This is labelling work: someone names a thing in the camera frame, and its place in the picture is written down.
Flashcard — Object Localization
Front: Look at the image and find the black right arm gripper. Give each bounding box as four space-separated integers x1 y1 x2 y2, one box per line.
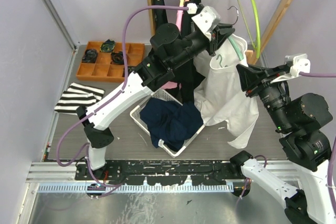
234 61 291 130

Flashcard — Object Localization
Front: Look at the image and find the white t shirt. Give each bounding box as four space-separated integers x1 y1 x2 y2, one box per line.
193 35 259 149

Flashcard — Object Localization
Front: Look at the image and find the lime green hanger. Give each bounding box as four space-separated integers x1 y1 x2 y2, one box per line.
236 0 261 60

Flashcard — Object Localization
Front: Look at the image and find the grey slotted cable duct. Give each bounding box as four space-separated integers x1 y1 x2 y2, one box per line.
37 183 234 194

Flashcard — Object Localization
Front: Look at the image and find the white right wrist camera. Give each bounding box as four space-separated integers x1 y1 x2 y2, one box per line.
271 54 311 83

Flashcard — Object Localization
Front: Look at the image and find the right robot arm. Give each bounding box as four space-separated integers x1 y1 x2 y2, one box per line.
208 34 335 223

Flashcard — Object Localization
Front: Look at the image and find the black white striped cloth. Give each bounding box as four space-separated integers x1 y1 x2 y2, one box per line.
54 82 105 115

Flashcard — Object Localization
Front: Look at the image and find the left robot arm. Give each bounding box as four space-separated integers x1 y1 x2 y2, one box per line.
76 23 235 180

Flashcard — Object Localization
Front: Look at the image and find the mint green hanger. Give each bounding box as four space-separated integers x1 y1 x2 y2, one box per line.
215 5 245 69

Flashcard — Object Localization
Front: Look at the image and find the black printed t shirt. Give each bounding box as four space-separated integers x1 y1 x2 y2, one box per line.
152 0 168 30

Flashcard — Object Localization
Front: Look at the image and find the orange wooden compartment tray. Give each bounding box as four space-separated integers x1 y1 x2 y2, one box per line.
76 41 145 83

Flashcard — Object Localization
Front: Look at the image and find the navy blue t shirt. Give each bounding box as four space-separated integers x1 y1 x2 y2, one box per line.
140 98 203 152

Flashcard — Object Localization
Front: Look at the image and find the rolled dark sock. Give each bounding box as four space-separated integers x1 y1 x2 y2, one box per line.
100 39 116 53
122 65 134 78
111 51 124 65
81 49 98 63

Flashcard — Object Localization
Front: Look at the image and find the pink t shirt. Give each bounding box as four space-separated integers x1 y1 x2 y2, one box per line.
162 0 189 90

